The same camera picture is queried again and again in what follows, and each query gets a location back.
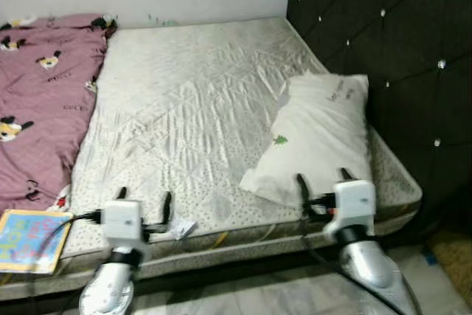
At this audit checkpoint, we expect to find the blue yellow children's book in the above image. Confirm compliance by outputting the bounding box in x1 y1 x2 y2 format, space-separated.
0 210 74 274

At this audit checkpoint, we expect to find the white pillow with tree print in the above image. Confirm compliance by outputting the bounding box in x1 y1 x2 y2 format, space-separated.
238 72 373 209

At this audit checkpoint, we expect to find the quilted grey-white mattress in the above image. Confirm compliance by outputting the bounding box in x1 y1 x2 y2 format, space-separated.
0 18 423 301

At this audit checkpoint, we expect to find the pink cartoon mouse blanket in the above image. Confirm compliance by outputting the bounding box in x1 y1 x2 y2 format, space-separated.
0 14 117 212

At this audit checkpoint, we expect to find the brown floor rug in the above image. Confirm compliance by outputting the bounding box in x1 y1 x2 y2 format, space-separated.
428 230 472 305

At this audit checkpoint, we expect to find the dark tufted headboard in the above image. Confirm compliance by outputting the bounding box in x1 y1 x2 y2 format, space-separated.
286 0 472 220

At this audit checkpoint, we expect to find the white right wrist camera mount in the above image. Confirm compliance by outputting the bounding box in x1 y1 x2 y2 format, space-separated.
324 180 377 238

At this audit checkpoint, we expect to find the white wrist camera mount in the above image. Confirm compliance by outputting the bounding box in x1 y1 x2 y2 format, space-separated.
102 199 145 247
324 180 377 238

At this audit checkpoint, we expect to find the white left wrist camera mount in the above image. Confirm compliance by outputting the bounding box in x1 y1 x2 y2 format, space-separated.
102 199 145 247

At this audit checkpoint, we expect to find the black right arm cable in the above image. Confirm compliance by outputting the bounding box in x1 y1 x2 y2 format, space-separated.
299 208 410 315

